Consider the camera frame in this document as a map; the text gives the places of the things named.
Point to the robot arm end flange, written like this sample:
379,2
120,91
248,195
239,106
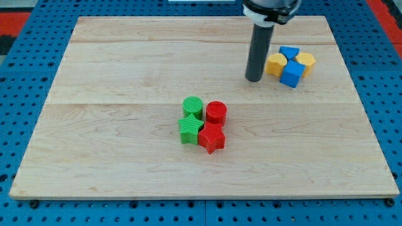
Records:
267,13

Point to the yellow heart block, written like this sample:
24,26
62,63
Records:
275,64

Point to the blue triangle block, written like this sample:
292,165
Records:
290,53

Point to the green cylinder block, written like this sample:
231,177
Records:
193,105

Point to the red cylinder block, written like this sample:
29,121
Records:
216,112

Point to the green star block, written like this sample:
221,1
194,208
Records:
189,128

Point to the red star block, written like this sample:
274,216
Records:
211,137

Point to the light wooden board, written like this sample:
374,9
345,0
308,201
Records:
109,127

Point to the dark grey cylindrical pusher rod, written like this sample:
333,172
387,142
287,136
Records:
259,46

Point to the blue cube block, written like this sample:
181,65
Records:
292,73

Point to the yellow hexagon block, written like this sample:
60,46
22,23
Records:
308,60

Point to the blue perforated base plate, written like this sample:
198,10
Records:
30,65

